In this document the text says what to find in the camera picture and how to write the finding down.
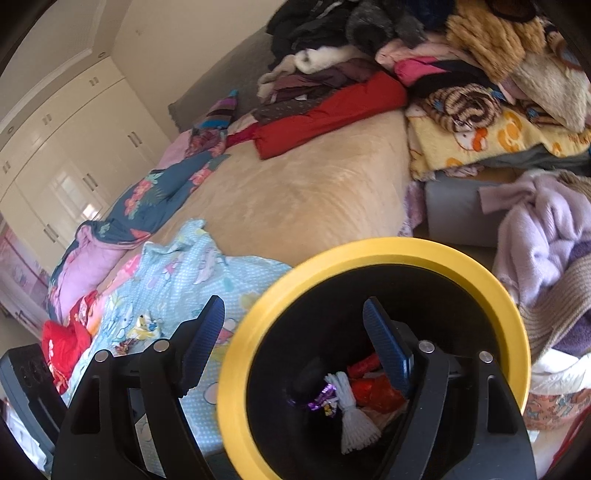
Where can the lilac quilt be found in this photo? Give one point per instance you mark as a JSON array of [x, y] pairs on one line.
[[83, 267]]

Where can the red plastic bag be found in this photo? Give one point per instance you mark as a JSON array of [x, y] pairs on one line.
[[378, 394]]

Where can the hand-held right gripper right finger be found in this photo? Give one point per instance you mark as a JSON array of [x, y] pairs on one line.
[[385, 341]]

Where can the white foam fruit net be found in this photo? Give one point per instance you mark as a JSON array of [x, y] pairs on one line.
[[355, 424]]

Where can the white cloth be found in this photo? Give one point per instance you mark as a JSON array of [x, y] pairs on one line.
[[558, 374]]

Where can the grey padded headboard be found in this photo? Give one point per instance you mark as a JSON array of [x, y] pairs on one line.
[[217, 83]]

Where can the striped multicoloured cloth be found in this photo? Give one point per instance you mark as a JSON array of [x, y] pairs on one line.
[[217, 115]]

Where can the tan fluffy garment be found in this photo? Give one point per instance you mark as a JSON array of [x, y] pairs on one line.
[[494, 37]]

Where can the floral print cloth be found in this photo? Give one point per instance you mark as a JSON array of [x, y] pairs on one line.
[[558, 410]]

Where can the red cloth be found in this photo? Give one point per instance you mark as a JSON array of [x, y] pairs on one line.
[[64, 341]]

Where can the purple snack wrapper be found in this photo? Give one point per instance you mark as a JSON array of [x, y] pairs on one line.
[[323, 399]]

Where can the beige knitted garment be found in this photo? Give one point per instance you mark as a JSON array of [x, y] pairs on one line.
[[563, 304]]

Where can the beige bed sheet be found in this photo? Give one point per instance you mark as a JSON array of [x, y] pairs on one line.
[[300, 184]]

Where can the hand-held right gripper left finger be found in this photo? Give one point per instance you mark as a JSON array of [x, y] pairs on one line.
[[203, 337]]

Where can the black bin with yellow rim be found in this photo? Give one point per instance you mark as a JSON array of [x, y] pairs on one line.
[[369, 251]]

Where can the yellow cartoon fleece blanket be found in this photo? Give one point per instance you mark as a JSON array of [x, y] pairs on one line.
[[508, 143]]

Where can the brown striped fleece cloth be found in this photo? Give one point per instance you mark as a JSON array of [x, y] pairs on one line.
[[466, 106]]

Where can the white built-in wardrobe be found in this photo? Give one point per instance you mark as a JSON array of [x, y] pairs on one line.
[[69, 138]]

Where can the pile of clothes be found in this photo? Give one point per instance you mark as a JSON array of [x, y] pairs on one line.
[[332, 37]]

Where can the blue floral quilt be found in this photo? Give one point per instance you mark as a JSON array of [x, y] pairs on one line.
[[152, 194]]

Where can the light blue cartoon blanket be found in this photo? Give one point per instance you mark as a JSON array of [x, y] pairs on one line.
[[184, 277]]

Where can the red and cream pillow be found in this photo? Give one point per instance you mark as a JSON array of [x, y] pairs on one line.
[[240, 136]]

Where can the red garment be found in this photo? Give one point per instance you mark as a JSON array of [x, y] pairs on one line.
[[332, 115]]

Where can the grey upholstered box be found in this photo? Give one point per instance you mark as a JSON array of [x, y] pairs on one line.
[[457, 212]]

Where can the lilac fleece robe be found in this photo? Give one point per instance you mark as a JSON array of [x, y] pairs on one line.
[[549, 230]]

